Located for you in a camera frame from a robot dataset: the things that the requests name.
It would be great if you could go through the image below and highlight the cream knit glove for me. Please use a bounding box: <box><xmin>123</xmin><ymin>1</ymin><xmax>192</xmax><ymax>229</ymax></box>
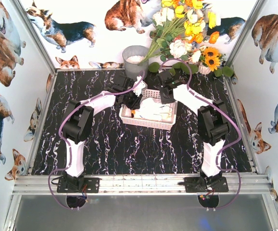
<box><xmin>159</xmin><ymin>104</ymin><xmax>174</xmax><ymax>121</ymax></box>

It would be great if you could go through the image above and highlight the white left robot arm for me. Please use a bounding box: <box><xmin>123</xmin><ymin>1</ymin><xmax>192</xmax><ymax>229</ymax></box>
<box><xmin>58</xmin><ymin>71</ymin><xmax>146</xmax><ymax>178</ymax></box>

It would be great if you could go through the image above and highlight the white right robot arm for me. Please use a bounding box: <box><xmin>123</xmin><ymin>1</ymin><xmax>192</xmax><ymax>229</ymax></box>
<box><xmin>156</xmin><ymin>70</ymin><xmax>230</xmax><ymax>177</ymax></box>

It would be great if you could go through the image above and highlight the white plastic storage basket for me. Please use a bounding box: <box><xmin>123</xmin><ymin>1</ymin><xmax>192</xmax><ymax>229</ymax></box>
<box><xmin>119</xmin><ymin>89</ymin><xmax>177</xmax><ymax>130</ymax></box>

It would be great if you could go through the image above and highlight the grey metal bucket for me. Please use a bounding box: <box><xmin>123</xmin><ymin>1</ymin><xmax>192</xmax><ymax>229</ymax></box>
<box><xmin>122</xmin><ymin>45</ymin><xmax>149</xmax><ymax>80</ymax></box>

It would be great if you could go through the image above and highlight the sunflower pot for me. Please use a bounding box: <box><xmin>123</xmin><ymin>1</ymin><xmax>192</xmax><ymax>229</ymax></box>
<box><xmin>198</xmin><ymin>47</ymin><xmax>234</xmax><ymax>78</ymax></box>

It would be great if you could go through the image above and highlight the artificial flower bouquet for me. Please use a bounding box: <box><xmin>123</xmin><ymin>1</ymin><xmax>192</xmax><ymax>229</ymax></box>
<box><xmin>145</xmin><ymin>0</ymin><xmax>224</xmax><ymax>64</ymax></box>

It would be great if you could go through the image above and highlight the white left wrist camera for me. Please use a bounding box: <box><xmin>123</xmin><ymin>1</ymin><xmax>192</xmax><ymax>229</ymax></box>
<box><xmin>133</xmin><ymin>76</ymin><xmax>147</xmax><ymax>97</ymax></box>

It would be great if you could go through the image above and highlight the aluminium front rail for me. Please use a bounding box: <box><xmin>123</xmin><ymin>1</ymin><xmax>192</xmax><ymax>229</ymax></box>
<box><xmin>12</xmin><ymin>173</ymin><xmax>272</xmax><ymax>195</ymax></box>

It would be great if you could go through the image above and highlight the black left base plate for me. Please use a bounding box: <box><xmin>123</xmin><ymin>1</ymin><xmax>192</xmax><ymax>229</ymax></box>
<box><xmin>57</xmin><ymin>178</ymin><xmax>100</xmax><ymax>193</ymax></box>

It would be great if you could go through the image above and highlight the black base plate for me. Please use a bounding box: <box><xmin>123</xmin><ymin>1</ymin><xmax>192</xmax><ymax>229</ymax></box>
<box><xmin>182</xmin><ymin>177</ymin><xmax>229</xmax><ymax>193</ymax></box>
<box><xmin>57</xmin><ymin>178</ymin><xmax>100</xmax><ymax>193</ymax></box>

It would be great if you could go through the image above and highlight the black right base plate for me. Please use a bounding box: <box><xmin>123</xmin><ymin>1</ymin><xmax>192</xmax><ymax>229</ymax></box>
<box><xmin>182</xmin><ymin>177</ymin><xmax>229</xmax><ymax>193</ymax></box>

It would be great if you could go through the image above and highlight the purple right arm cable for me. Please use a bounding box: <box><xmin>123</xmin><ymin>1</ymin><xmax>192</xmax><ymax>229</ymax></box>
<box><xmin>158</xmin><ymin>58</ymin><xmax>242</xmax><ymax>210</ymax></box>

